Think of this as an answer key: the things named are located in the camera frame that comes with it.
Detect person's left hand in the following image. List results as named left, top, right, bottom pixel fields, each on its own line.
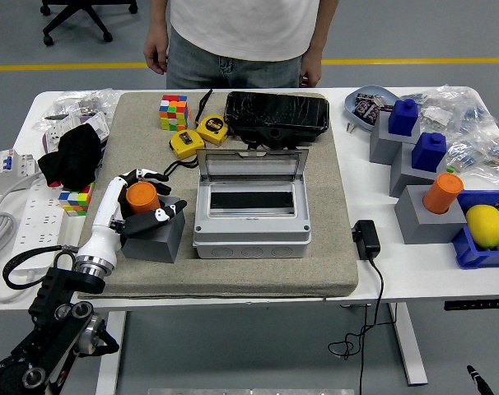
left=299, top=48, right=324, bottom=88

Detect person's right hand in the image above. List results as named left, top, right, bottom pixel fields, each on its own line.
left=142, top=35, right=170, bottom=76

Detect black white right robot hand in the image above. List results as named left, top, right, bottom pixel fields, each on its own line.
left=466, top=364, right=496, bottom=395

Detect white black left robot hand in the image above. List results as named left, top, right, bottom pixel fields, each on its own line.
left=77, top=167, right=188, bottom=264

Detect orange cylinder battery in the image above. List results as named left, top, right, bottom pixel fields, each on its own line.
left=422, top=172, right=464, bottom=215
left=125, top=181, right=162, bottom=215

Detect grey electrical box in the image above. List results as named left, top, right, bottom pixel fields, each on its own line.
left=191, top=147, right=313, bottom=260

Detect small colourful puzzle cube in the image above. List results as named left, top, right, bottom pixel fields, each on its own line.
left=58, top=180, right=96, bottom=217

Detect black glossy case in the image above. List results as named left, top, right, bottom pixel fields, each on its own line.
left=223, top=91, right=331, bottom=151

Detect large colourful puzzle cube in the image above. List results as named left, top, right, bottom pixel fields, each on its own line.
left=158, top=94, right=191, bottom=132

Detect blue-grey dish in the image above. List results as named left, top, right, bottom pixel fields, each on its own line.
left=343, top=85, right=401, bottom=132

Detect grey block with round hole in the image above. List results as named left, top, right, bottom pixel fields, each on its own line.
left=119, top=196, right=187, bottom=264
left=394, top=184, right=469, bottom=246

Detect white power strip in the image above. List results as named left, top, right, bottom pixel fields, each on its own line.
left=8, top=179, right=69, bottom=272

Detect dark wrapped packets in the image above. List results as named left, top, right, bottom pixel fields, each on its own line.
left=353, top=92, right=393, bottom=123

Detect white table leg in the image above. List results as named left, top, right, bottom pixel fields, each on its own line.
left=95, top=310, right=128, bottom=395
left=387, top=302, right=429, bottom=387

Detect black cloth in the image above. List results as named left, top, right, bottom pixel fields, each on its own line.
left=37, top=123, right=103, bottom=191

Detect black table control panel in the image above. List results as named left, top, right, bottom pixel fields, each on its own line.
left=443, top=298, right=499, bottom=312

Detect person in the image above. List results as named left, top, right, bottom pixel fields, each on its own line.
left=166, top=0, right=321, bottom=90

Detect yellow tape measure, black face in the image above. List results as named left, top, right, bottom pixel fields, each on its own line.
left=194, top=88, right=229, bottom=145

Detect black office chair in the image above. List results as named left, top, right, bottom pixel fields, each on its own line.
left=40, top=0, right=138, bottom=46

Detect yellow tape measure, small label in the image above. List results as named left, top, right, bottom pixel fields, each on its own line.
left=163, top=128, right=207, bottom=178

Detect clear bag of parts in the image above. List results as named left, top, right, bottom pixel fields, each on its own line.
left=33, top=88, right=121, bottom=132
left=445, top=133, right=499, bottom=188
left=413, top=85, right=499, bottom=135

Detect white socket plate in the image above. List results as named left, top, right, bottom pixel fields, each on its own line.
left=42, top=120, right=76, bottom=151

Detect blue plastic block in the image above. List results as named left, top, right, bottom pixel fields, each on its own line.
left=411, top=131, right=447, bottom=173
left=388, top=98, right=420, bottom=137

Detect plain grey block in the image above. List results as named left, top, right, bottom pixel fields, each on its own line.
left=369, top=110, right=422, bottom=166
left=389, top=142, right=448, bottom=198

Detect white circuit breaker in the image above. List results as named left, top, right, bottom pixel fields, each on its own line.
left=0, top=148, right=40, bottom=195

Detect blue storage bin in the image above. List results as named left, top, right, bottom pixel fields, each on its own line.
left=450, top=189, right=499, bottom=271

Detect yellow lemon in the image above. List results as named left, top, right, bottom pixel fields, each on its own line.
left=465, top=204, right=499, bottom=249

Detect black power adapter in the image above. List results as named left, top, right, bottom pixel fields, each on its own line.
left=351, top=219, right=382, bottom=261

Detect grey-brown mat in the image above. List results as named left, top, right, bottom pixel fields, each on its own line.
left=68, top=91, right=360, bottom=300

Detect black adapter cord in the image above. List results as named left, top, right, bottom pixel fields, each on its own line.
left=328, top=254, right=385, bottom=395

